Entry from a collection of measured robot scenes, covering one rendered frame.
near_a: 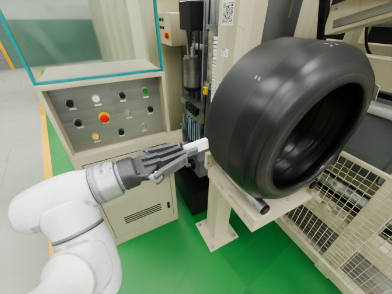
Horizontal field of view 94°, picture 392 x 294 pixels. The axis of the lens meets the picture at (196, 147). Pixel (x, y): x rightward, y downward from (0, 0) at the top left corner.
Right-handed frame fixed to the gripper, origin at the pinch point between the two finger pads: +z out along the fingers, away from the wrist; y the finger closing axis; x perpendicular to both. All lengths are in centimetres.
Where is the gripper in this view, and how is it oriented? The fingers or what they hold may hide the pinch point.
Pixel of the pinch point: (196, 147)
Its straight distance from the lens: 50.0
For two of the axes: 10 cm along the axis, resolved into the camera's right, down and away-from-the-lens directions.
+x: 1.1, 7.8, 6.1
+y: -4.4, -5.2, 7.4
